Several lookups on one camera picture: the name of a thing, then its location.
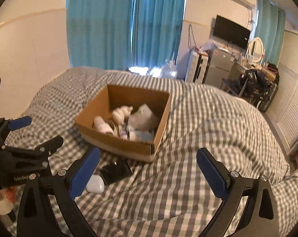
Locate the white earbuds case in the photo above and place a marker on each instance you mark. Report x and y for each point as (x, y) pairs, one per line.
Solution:
(95, 184)

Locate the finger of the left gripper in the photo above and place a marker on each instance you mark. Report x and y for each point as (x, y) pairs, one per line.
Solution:
(46, 149)
(9, 125)

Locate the large water bottle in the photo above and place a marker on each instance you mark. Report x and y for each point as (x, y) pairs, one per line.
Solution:
(169, 70)

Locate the white hair dryer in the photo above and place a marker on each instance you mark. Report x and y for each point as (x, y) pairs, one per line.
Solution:
(102, 127)

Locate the blue curtain right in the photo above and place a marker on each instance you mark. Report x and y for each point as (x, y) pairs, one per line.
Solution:
(270, 28)

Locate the oval white mirror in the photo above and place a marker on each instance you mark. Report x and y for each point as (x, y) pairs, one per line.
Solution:
(255, 51)

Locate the black pouch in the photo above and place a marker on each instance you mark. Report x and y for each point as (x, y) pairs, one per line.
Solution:
(115, 171)

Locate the dark chair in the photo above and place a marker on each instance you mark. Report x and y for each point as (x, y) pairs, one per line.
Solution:
(232, 87)

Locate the white cloth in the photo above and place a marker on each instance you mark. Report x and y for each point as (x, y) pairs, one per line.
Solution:
(144, 119)

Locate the grey checked duvet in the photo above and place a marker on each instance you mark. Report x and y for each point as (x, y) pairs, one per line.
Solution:
(170, 196)

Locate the dressing desk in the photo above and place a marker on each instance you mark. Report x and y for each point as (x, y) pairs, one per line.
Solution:
(237, 69)

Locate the white louvered wardrobe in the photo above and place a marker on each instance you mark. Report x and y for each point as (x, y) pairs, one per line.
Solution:
(283, 111)

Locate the blue curtain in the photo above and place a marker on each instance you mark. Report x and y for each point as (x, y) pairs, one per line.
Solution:
(117, 34)
(270, 28)

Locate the white socks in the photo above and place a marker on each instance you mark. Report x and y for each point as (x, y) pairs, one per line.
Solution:
(120, 114)

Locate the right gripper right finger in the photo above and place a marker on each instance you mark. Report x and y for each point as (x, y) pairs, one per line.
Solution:
(259, 217)

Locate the blue curtain left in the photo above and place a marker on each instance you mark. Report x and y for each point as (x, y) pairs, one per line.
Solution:
(117, 34)

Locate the cardboard box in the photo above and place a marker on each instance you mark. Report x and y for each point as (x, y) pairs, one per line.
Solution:
(114, 96)

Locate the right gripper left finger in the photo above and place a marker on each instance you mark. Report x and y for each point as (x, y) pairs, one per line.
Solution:
(36, 216)

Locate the black wall television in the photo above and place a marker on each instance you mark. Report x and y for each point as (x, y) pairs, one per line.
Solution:
(231, 32)

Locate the white suitcase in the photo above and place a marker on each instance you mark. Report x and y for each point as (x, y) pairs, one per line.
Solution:
(196, 67)

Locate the silver mini fridge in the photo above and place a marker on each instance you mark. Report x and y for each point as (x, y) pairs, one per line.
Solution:
(219, 67)

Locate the black bag pile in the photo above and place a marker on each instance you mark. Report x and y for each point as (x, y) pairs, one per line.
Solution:
(259, 89)

